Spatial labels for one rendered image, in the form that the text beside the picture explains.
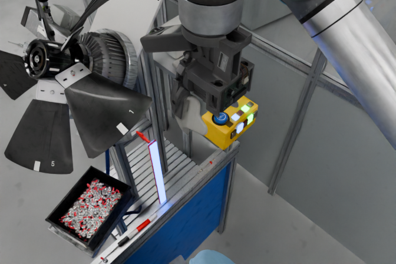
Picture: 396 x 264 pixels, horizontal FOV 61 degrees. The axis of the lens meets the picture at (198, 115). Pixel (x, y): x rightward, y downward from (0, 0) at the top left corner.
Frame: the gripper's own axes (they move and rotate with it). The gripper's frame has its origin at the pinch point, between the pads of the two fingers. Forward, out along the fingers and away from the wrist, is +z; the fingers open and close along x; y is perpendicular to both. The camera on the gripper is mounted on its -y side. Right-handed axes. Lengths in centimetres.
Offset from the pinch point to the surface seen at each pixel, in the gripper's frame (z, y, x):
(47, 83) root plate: 29, -59, -6
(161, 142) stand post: 103, -60, 34
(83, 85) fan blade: 24, -45, 0
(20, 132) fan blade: 40, -58, -20
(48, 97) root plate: 33, -57, -8
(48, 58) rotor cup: 19, -55, -3
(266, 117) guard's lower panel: 83, -22, 71
